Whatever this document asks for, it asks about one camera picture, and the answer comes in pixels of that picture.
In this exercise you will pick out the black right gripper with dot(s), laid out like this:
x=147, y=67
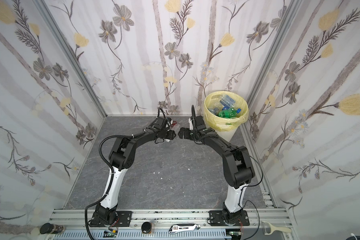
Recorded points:
x=189, y=133

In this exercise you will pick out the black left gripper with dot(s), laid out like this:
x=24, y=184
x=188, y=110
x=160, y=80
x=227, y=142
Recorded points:
x=167, y=133

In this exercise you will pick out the crushed clear bottle back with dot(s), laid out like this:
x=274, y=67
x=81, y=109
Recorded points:
x=175, y=126

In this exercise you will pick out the green bottle yellow cap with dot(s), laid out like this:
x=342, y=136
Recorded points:
x=214, y=111
x=228, y=113

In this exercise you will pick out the soda water clear bottle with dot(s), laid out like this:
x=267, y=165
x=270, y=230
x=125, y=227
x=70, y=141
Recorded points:
x=227, y=102

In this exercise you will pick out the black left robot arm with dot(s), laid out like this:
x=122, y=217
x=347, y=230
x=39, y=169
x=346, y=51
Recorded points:
x=118, y=152

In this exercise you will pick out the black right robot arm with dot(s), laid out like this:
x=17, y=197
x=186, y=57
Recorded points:
x=238, y=169

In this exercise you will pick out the yellow plastic bin liner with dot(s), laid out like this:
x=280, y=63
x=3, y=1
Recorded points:
x=223, y=124

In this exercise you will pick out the white ribbed trash bin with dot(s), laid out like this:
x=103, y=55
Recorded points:
x=227, y=135

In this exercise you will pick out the black round knob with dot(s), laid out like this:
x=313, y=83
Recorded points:
x=147, y=228

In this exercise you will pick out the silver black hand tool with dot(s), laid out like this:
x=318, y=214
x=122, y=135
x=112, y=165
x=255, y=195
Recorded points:
x=179, y=228

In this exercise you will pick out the cream plastic peeler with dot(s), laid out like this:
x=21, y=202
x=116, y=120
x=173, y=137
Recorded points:
x=269, y=229

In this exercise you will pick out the white slotted cable duct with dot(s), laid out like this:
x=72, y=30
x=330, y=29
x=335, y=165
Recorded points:
x=161, y=234

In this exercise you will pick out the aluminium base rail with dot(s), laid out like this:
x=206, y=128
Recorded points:
x=249, y=227

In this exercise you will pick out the black jar on rail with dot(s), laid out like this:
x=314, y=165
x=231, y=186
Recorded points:
x=53, y=229

